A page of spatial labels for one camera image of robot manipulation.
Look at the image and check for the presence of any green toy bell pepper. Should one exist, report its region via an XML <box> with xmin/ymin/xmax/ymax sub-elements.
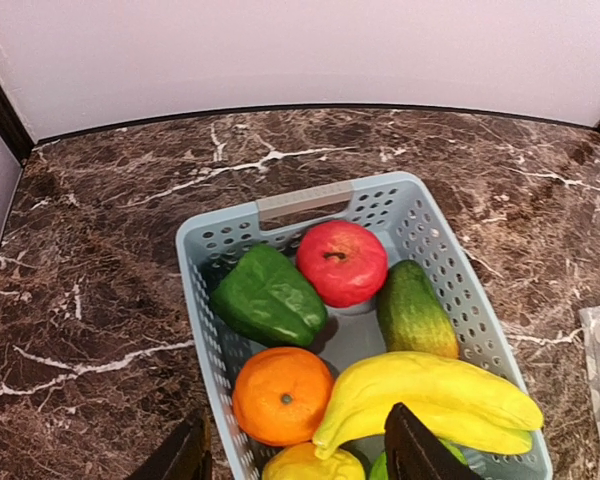
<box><xmin>210</xmin><ymin>244</ymin><xmax>328</xmax><ymax>348</ymax></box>

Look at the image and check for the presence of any orange toy orange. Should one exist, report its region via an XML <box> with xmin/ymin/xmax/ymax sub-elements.
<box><xmin>232</xmin><ymin>347</ymin><xmax>335</xmax><ymax>447</ymax></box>

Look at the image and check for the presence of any green toy watermelon ball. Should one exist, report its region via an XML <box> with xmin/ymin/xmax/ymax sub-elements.
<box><xmin>368</xmin><ymin>440</ymin><xmax>480</xmax><ymax>479</ymax></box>

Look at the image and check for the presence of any yellow toy pear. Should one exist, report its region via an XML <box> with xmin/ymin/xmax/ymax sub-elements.
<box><xmin>261</xmin><ymin>443</ymin><xmax>366</xmax><ymax>480</ymax></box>

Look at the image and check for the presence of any blue perforated plastic basket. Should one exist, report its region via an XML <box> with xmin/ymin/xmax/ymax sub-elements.
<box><xmin>174</xmin><ymin>171</ymin><xmax>555</xmax><ymax>480</ymax></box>

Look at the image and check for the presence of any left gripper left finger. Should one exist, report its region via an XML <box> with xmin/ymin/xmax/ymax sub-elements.
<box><xmin>127</xmin><ymin>409</ymin><xmax>212</xmax><ymax>480</ymax></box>

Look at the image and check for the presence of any left black frame post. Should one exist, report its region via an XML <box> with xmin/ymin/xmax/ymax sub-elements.
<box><xmin>0</xmin><ymin>84</ymin><xmax>35</xmax><ymax>163</ymax></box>

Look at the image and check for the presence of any red toy apple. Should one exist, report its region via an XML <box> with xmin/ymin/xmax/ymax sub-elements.
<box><xmin>296</xmin><ymin>220</ymin><xmax>389</xmax><ymax>308</ymax></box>

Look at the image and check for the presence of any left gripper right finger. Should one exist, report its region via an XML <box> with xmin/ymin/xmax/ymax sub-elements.
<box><xmin>384</xmin><ymin>403</ymin><xmax>481</xmax><ymax>480</ymax></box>

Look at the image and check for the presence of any green toy mango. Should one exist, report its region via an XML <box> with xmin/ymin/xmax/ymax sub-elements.
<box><xmin>376</xmin><ymin>260</ymin><xmax>459</xmax><ymax>359</ymax></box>

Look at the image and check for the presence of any yellow toy banana bunch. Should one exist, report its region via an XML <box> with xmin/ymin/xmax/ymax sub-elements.
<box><xmin>312</xmin><ymin>351</ymin><xmax>544</xmax><ymax>459</ymax></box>

